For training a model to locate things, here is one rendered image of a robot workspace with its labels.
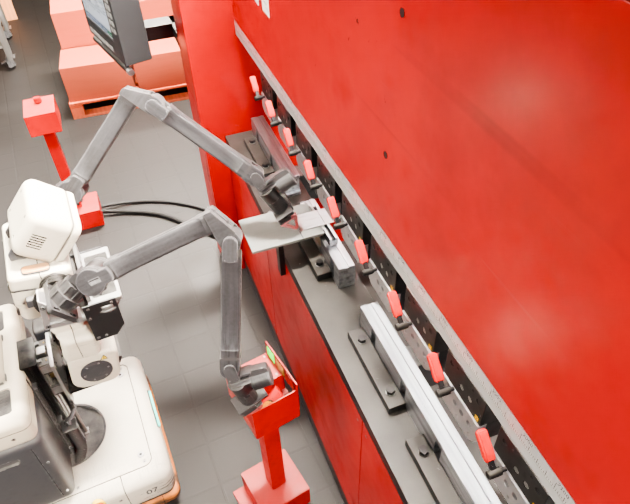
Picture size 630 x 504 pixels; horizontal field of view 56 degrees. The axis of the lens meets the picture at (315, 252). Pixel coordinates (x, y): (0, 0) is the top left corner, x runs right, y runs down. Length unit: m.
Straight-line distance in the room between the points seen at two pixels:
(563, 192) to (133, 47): 2.15
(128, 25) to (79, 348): 1.33
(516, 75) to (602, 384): 0.45
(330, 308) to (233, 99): 1.18
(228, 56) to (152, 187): 1.64
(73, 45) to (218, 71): 2.63
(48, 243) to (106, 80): 3.25
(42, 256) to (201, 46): 1.22
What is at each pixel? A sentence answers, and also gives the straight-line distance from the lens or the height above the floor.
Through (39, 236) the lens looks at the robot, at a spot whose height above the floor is 1.32.
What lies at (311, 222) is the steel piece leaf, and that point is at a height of 1.00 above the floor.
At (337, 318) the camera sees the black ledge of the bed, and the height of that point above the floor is 0.87.
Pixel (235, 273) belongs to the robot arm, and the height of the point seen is 1.24.
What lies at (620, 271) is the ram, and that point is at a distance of 0.84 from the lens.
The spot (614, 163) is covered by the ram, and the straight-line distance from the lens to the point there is 0.80.
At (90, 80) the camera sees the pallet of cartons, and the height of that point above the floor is 0.28.
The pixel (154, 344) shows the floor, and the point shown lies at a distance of 3.16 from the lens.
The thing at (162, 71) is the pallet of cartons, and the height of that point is 0.26.
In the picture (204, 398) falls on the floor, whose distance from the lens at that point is 2.91.
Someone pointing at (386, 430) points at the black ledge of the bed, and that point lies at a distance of 1.75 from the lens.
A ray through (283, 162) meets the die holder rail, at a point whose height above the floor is 0.97.
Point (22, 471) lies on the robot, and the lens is 2.28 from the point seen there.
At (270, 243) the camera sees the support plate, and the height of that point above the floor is 1.00.
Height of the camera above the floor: 2.39
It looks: 44 degrees down
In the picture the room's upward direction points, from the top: 2 degrees counter-clockwise
